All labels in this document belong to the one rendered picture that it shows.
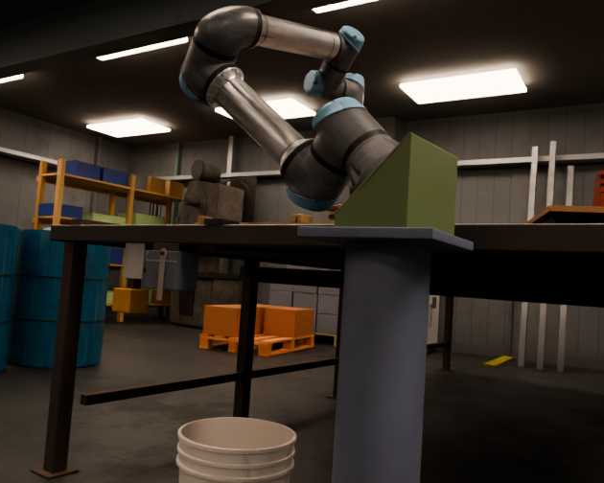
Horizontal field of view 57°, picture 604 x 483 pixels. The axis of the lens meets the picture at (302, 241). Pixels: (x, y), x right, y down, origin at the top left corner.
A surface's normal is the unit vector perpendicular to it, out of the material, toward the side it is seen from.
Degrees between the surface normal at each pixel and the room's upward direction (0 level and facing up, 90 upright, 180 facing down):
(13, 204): 90
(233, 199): 92
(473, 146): 90
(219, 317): 90
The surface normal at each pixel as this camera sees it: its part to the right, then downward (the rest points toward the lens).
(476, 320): -0.51, -0.09
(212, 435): 0.54, -0.07
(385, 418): 0.00, -0.07
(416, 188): 0.79, 0.01
